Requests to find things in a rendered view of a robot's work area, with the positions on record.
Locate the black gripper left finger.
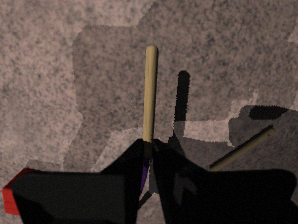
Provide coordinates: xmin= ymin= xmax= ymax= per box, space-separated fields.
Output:
xmin=12 ymin=139 xmax=144 ymax=224

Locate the red wooden block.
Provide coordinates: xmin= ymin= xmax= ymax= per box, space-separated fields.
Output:
xmin=2 ymin=168 xmax=37 ymax=215

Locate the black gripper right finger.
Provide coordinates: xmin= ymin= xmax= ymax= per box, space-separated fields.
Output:
xmin=152 ymin=139 xmax=297 ymax=224

